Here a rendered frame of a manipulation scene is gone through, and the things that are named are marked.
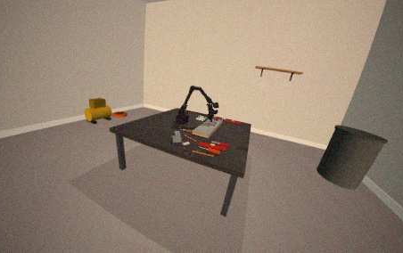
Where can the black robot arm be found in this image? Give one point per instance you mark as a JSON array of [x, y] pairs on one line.
[[181, 112]]

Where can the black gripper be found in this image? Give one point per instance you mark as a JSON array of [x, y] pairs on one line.
[[210, 115]]

